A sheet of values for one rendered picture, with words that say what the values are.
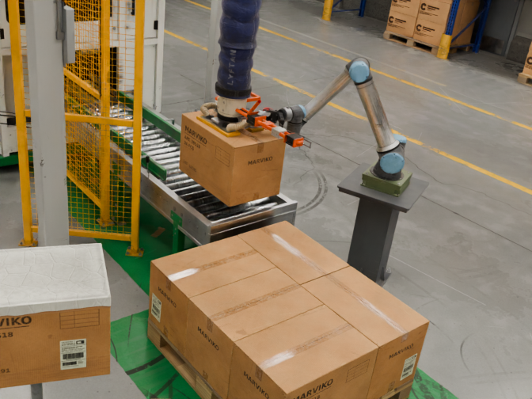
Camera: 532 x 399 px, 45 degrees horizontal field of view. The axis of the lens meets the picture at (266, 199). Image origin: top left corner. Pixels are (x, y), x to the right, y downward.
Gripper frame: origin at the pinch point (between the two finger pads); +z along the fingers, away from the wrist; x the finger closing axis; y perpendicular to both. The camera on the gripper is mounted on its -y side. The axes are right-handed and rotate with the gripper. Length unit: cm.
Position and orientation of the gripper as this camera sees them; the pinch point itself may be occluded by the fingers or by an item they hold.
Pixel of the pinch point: (259, 120)
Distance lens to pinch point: 393.2
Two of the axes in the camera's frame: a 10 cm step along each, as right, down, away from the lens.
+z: -7.8, 2.1, -5.9
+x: 1.1, -8.8, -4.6
